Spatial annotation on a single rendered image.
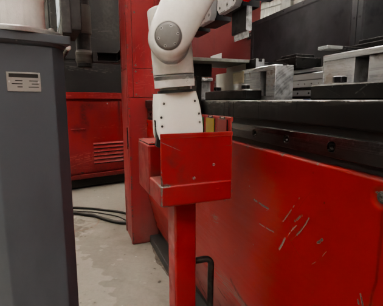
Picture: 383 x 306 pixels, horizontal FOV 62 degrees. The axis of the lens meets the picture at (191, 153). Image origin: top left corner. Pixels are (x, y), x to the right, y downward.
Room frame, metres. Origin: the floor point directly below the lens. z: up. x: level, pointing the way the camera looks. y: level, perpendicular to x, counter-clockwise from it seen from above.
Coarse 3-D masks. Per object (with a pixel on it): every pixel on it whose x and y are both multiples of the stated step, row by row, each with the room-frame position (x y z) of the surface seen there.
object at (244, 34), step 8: (248, 8) 1.08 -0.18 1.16; (232, 16) 1.17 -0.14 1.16; (240, 16) 1.12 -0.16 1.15; (248, 16) 1.08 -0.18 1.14; (232, 24) 1.17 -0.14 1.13; (240, 24) 1.12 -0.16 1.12; (248, 24) 1.08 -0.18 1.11; (232, 32) 1.17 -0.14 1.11; (240, 32) 1.12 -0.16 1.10; (248, 32) 1.08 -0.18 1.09
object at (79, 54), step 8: (80, 0) 2.29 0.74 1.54; (88, 0) 2.34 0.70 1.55; (88, 8) 2.31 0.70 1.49; (88, 16) 2.31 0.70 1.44; (88, 24) 2.31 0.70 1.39; (80, 32) 2.28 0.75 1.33; (88, 32) 2.31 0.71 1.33; (80, 40) 2.29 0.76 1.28; (88, 40) 2.31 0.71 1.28; (80, 48) 2.29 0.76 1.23; (88, 48) 2.31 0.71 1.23; (80, 56) 2.28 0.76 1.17; (88, 56) 2.30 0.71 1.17; (80, 64) 2.29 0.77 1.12; (88, 64) 2.30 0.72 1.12
